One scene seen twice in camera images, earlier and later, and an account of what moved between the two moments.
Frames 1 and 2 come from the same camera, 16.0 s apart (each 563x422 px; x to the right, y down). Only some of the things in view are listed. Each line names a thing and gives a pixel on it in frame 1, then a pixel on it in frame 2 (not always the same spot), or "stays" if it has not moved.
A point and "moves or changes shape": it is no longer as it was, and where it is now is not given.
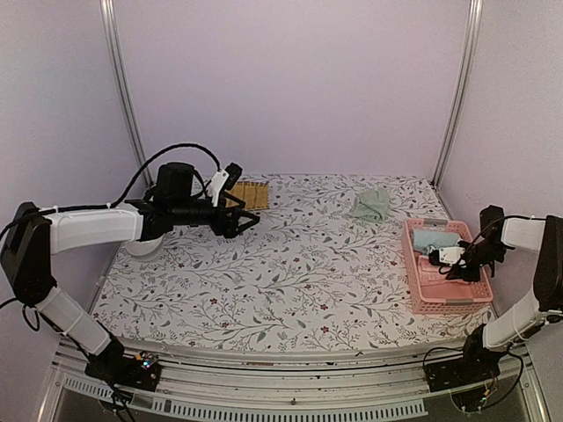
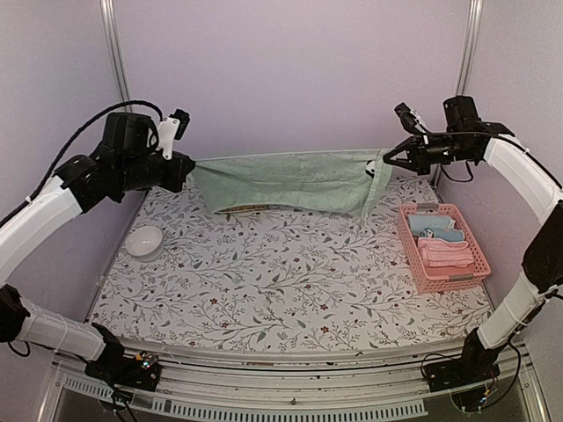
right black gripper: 474,275 -> 422,162
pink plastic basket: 447,298 -> 427,279
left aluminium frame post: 110,19 stays
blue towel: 423,239 -> 441,225
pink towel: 429,273 moves or changes shape
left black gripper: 230,229 -> 182,164
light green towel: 371,206 moves or changes shape
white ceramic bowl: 146,250 stays
